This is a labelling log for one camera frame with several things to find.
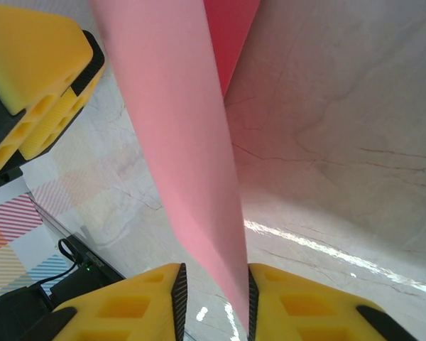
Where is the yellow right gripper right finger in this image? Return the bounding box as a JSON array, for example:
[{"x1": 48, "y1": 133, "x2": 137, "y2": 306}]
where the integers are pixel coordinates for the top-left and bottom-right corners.
[{"x1": 247, "y1": 262, "x2": 419, "y2": 341}]

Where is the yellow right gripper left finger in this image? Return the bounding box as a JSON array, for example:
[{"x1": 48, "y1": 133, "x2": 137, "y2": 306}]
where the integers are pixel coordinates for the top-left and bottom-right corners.
[{"x1": 30, "y1": 262, "x2": 188, "y2": 341}]

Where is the pink cloth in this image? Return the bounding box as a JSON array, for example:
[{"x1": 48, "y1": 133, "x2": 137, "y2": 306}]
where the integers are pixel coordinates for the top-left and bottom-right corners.
[{"x1": 88, "y1": 0, "x2": 262, "y2": 340}]

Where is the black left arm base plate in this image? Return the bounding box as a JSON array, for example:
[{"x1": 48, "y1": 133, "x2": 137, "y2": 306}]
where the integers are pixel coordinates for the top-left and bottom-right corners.
[{"x1": 51, "y1": 244, "x2": 126, "y2": 310}]

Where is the wide aluminium mounting rail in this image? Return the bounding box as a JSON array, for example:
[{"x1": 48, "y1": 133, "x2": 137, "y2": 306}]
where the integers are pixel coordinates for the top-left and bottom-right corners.
[{"x1": 26, "y1": 190, "x2": 129, "y2": 283}]

